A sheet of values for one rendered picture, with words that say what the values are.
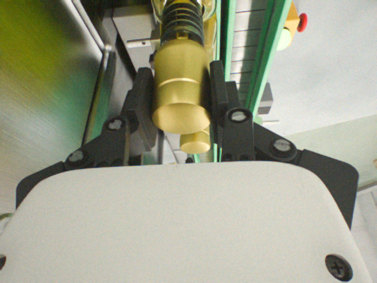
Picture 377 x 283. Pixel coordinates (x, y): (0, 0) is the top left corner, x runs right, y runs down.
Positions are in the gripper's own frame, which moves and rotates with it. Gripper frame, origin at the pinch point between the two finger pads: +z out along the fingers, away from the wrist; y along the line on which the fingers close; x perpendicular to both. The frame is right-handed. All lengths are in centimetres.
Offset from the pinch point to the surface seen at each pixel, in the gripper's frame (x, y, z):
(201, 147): -10.4, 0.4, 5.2
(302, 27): -15, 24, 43
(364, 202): -519, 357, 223
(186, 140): -8.9, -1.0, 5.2
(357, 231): -558, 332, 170
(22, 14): 3.0, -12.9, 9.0
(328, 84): -42, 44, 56
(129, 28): -7.9, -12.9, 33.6
